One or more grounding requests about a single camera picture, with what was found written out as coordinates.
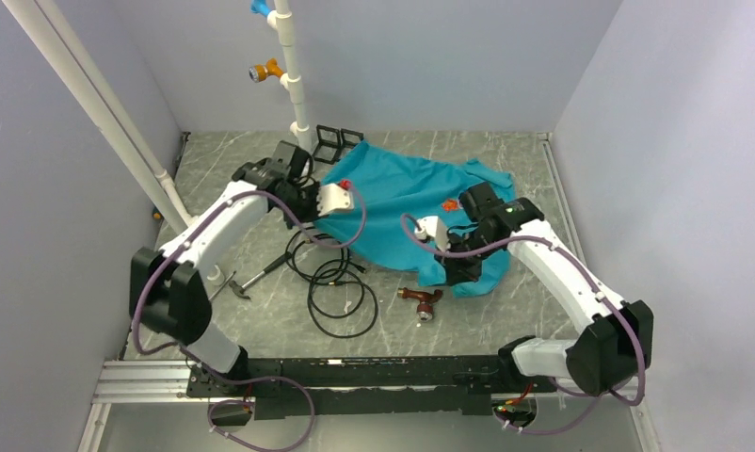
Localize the black coiled cable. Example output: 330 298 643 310
283 229 379 340

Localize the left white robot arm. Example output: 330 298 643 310
129 140 318 396

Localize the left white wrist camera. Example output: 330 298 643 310
316 184 354 218

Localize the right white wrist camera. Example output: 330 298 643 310
412 216 450 251

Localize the orange brooch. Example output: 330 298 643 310
442 199 460 212

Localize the black square frame holder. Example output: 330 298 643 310
312 124 343 165

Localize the aluminium rail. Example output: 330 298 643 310
92 360 644 405

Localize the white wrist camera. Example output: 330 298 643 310
316 184 354 218
412 216 450 251

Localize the brown wooden handled tool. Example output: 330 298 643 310
397 287 443 323

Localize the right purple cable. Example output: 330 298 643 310
401 213 647 437

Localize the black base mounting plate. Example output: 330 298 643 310
186 355 554 420

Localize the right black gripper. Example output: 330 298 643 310
434 228 501 285

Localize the white PVC pipe stand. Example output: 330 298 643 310
2 0 316 285

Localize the orange flashlight on pipe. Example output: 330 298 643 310
249 58 284 83

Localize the blue fitting on pipe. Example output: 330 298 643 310
250 0 273 18

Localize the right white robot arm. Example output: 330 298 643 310
432 183 654 404

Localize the teal t-shirt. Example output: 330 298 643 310
314 141 516 286

